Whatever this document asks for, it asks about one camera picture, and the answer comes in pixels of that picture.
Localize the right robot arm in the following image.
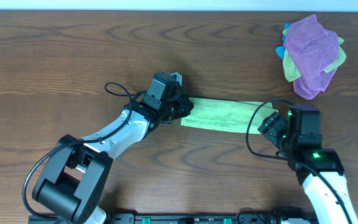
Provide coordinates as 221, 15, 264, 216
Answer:
258, 105, 358, 223

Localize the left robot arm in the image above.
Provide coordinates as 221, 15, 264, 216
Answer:
29, 72, 194, 224

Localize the green microfiber cloth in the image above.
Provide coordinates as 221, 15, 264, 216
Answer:
181, 98, 276, 134

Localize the blue cloth in pile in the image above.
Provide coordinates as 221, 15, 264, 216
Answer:
275, 22, 291, 59

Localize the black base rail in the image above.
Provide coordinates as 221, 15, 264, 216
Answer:
28, 212, 319, 224

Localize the green cloth in pile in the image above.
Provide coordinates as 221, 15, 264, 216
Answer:
282, 24, 346, 89

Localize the purple cloth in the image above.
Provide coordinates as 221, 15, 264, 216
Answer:
283, 14, 340, 100

